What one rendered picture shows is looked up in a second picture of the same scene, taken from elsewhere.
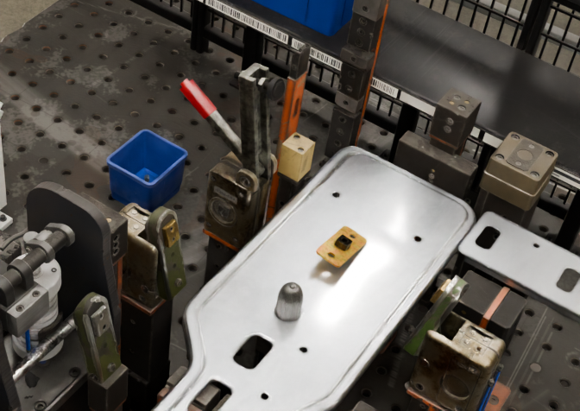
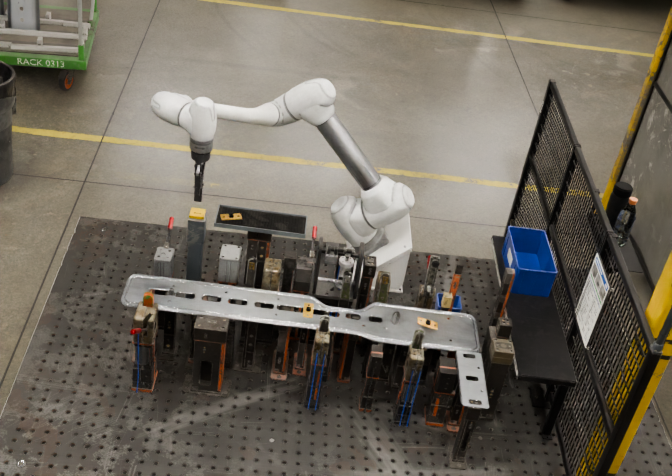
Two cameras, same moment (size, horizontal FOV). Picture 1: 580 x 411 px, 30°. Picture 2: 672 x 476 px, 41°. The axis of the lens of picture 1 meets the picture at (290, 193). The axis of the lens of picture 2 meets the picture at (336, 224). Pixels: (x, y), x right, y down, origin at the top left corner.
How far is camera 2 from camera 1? 2.65 m
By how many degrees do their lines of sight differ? 47
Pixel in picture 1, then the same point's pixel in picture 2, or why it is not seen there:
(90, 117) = (461, 290)
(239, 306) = (386, 312)
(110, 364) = (345, 294)
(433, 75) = (523, 321)
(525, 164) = (499, 346)
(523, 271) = (463, 367)
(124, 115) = (471, 297)
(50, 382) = (334, 292)
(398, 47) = (526, 309)
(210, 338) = (371, 310)
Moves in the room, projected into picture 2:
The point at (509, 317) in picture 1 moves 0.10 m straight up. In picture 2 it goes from (445, 371) to (451, 351)
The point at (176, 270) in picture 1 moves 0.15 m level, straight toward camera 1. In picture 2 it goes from (383, 294) to (352, 303)
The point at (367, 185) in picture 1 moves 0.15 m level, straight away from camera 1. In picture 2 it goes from (460, 323) to (493, 319)
